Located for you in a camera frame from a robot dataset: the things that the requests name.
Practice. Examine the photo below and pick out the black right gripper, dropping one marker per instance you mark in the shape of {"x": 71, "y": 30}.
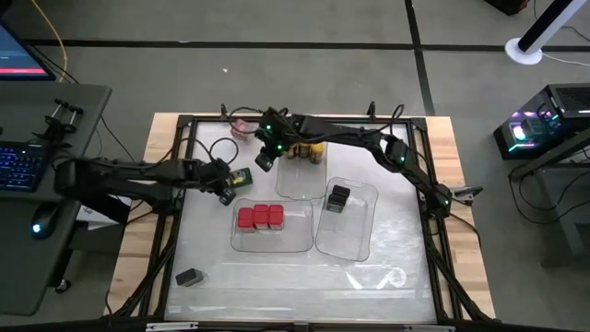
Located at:
{"x": 276, "y": 131}

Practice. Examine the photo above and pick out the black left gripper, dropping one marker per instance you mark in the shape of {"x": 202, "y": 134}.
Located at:
{"x": 214, "y": 175}

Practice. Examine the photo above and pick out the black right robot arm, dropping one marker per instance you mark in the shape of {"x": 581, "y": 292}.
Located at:
{"x": 350, "y": 133}

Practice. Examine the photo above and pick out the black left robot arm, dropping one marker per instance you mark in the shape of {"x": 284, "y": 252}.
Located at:
{"x": 115, "y": 177}

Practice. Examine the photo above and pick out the wide clear plastic bin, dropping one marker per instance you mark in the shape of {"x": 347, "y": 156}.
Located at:
{"x": 295, "y": 235}

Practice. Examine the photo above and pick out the white cardboard box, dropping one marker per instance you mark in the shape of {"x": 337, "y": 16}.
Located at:
{"x": 92, "y": 216}

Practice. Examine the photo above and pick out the black clamp stand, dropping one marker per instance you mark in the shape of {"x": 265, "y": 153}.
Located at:
{"x": 57, "y": 124}

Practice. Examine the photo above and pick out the black computer mouse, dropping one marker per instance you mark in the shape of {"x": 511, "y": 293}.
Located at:
{"x": 46, "y": 221}

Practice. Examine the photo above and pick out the black desk caster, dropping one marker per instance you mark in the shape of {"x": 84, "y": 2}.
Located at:
{"x": 62, "y": 286}

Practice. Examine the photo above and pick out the backlit black keyboard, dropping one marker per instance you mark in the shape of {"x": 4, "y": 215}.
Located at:
{"x": 18, "y": 166}

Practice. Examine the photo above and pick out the grey side desk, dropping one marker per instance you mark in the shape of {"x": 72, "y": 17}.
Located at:
{"x": 27, "y": 258}

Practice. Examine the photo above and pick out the computer monitor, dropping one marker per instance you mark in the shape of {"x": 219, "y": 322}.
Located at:
{"x": 18, "y": 55}

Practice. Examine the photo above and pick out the black box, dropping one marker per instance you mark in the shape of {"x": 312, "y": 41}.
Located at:
{"x": 507, "y": 5}

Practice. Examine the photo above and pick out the white pole with round base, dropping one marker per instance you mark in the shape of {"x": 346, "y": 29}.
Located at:
{"x": 534, "y": 41}

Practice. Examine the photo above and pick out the black computer tower with lights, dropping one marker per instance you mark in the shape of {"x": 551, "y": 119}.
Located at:
{"x": 567, "y": 101}

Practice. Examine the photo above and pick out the black frame clamp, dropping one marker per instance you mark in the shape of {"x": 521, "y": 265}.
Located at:
{"x": 371, "y": 110}
{"x": 223, "y": 111}

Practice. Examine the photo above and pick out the silver frame bracket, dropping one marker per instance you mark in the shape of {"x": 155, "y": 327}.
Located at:
{"x": 428, "y": 328}
{"x": 170, "y": 327}

